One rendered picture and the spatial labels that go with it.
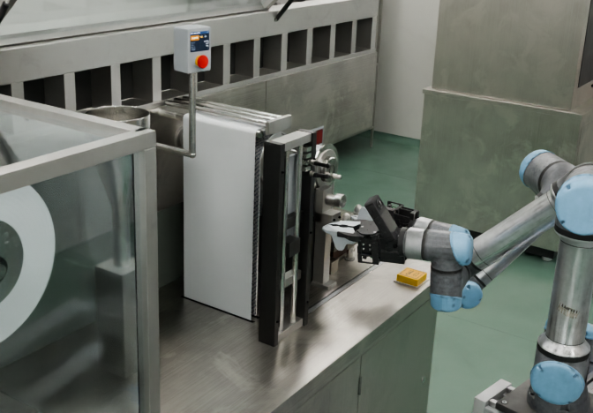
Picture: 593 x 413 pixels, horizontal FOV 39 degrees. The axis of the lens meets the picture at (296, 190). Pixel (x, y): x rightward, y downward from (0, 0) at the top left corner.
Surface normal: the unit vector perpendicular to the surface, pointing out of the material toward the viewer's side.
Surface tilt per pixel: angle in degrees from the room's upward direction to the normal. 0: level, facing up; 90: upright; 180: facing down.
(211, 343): 0
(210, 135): 90
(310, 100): 90
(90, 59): 90
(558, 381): 97
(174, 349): 0
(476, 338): 0
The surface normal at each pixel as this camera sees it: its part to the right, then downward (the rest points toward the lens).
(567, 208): -0.39, 0.16
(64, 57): 0.83, 0.21
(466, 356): 0.04, -0.94
